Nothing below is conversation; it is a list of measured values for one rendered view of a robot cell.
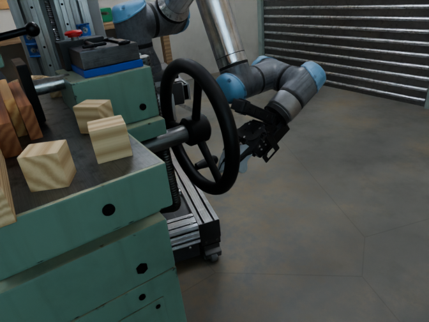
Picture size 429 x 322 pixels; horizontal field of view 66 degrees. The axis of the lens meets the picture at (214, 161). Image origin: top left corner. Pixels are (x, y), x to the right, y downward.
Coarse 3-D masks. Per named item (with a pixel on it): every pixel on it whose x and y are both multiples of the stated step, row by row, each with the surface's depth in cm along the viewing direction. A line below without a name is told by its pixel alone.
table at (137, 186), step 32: (64, 128) 51; (128, 128) 57; (160, 128) 60; (96, 160) 40; (128, 160) 39; (160, 160) 38; (32, 192) 34; (64, 192) 34; (96, 192) 34; (128, 192) 36; (160, 192) 39; (32, 224) 32; (64, 224) 34; (96, 224) 36; (0, 256) 31; (32, 256) 33
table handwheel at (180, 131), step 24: (168, 72) 68; (192, 72) 59; (168, 96) 75; (216, 96) 56; (168, 120) 78; (192, 120) 66; (144, 144) 62; (168, 144) 65; (192, 144) 68; (192, 168) 77; (216, 168) 67; (216, 192) 68
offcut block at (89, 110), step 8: (80, 104) 47; (88, 104) 47; (96, 104) 46; (104, 104) 47; (80, 112) 46; (88, 112) 46; (96, 112) 46; (104, 112) 47; (112, 112) 49; (80, 120) 47; (88, 120) 47; (80, 128) 48
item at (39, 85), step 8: (16, 64) 50; (24, 64) 49; (16, 72) 53; (24, 72) 49; (24, 80) 49; (32, 80) 50; (40, 80) 54; (48, 80) 54; (56, 80) 55; (24, 88) 50; (32, 88) 50; (40, 88) 54; (48, 88) 54; (56, 88) 55; (64, 88) 56; (32, 96) 51; (32, 104) 51; (40, 104) 52; (40, 112) 52; (40, 120) 52
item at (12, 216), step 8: (0, 152) 40; (0, 160) 36; (0, 168) 33; (0, 176) 31; (0, 184) 29; (8, 184) 35; (0, 192) 28; (8, 192) 32; (0, 200) 29; (8, 200) 30; (0, 208) 29; (8, 208) 29; (0, 216) 29; (8, 216) 30; (0, 224) 29; (8, 224) 30
